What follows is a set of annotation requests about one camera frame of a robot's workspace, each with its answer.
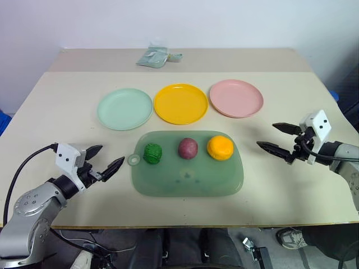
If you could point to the metal clamp bracket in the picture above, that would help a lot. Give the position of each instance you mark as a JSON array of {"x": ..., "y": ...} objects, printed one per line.
[{"x": 255, "y": 250}]

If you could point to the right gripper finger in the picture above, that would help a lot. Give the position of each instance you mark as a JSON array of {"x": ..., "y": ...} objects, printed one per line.
[
  {"x": 273, "y": 148},
  {"x": 286, "y": 128}
]

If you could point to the grey sneaker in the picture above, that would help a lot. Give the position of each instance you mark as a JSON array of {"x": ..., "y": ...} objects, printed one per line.
[{"x": 291, "y": 238}]

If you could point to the pink plate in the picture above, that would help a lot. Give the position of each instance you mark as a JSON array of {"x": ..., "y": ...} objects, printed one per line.
[{"x": 236, "y": 97}]

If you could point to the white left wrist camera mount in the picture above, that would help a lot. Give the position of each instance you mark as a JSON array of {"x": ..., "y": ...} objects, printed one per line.
[{"x": 66, "y": 157}]

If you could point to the yellow plate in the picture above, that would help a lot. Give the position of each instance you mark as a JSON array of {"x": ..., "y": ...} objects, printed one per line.
[{"x": 181, "y": 103}]

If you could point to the purple fruit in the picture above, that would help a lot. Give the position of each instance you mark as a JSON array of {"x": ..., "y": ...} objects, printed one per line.
[{"x": 188, "y": 148}]

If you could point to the dark chair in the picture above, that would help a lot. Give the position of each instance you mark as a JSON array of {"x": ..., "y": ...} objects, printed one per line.
[{"x": 347, "y": 81}]

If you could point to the clear plastic bag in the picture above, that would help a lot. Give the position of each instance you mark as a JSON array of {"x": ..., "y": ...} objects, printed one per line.
[{"x": 156, "y": 43}]

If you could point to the white shoe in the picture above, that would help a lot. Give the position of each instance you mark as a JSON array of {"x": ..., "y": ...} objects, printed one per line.
[{"x": 82, "y": 260}]

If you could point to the dark rounded shapes under table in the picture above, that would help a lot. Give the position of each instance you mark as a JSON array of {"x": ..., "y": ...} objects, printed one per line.
[{"x": 185, "y": 249}]

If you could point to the small pale green box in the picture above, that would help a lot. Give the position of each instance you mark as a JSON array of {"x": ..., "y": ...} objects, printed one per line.
[{"x": 175, "y": 57}]

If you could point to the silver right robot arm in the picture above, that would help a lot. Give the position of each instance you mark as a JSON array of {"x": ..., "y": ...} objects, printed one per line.
[{"x": 345, "y": 159}]

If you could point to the green toy vegetable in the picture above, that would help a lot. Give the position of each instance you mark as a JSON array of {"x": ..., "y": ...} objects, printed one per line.
[{"x": 152, "y": 153}]

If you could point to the orange fruit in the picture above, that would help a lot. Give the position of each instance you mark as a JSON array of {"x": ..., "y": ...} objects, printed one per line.
[{"x": 220, "y": 147}]

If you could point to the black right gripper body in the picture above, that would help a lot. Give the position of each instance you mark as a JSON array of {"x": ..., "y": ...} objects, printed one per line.
[{"x": 301, "y": 147}]

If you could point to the dark trouser leg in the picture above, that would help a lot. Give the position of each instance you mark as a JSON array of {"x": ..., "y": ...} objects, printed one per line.
[{"x": 331, "y": 243}]

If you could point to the small blue object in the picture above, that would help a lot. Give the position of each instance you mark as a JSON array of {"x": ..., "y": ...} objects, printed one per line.
[{"x": 335, "y": 95}]

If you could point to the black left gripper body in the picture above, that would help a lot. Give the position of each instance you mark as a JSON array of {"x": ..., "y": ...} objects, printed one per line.
[{"x": 87, "y": 175}]

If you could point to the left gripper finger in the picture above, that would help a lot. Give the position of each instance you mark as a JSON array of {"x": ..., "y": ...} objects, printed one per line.
[
  {"x": 113, "y": 167},
  {"x": 94, "y": 151}
]

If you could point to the translucent green cutting board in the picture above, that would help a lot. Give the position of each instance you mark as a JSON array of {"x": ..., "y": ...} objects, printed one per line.
[{"x": 188, "y": 173}]

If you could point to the light green plate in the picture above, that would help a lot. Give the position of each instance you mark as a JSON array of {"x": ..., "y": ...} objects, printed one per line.
[{"x": 124, "y": 108}]

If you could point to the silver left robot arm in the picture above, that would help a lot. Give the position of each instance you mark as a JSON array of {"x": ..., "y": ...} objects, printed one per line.
[{"x": 31, "y": 207}]

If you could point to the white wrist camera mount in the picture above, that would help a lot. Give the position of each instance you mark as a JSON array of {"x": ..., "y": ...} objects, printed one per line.
[
  {"x": 66, "y": 157},
  {"x": 319, "y": 124}
]

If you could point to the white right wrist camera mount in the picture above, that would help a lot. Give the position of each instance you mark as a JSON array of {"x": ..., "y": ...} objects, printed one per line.
[{"x": 319, "y": 124}]

